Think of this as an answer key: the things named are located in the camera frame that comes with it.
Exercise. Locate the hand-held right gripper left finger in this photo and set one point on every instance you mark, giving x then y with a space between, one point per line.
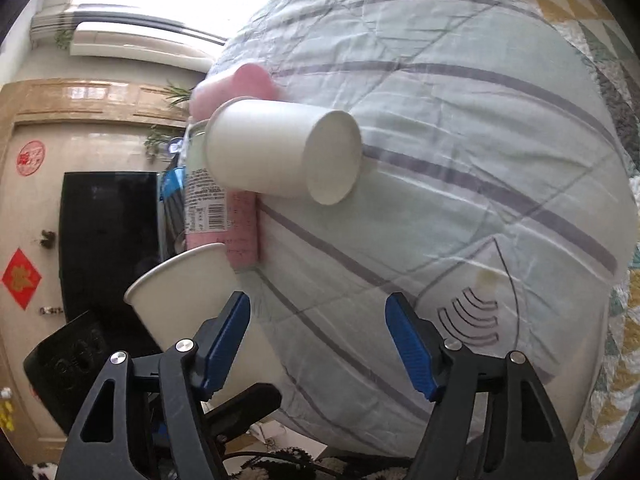
227 345

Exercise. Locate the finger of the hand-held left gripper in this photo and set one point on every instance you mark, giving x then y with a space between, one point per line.
250 402

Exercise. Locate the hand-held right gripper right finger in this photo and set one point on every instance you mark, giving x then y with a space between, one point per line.
410 347

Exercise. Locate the white paper cup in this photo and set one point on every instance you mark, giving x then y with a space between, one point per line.
185 290
265 150

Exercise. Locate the red diamond paper decoration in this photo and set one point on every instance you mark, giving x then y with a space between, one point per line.
20 277

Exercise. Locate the pink drink bottle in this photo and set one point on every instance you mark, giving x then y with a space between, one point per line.
240 235

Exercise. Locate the black television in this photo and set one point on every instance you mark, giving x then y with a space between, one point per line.
105 240

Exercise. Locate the striped pale green blanket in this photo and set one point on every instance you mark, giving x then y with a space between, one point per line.
450 185

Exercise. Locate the blue package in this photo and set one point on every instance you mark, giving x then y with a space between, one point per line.
172 185

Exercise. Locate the red round paper decoration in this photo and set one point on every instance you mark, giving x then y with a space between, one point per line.
31 157

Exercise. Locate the triangle patchwork quilt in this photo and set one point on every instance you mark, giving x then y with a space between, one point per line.
617 385

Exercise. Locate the green hanging plant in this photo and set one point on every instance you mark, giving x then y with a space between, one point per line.
156 142
177 94

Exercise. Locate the grey fuzzy cloth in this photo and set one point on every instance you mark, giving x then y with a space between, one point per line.
622 115

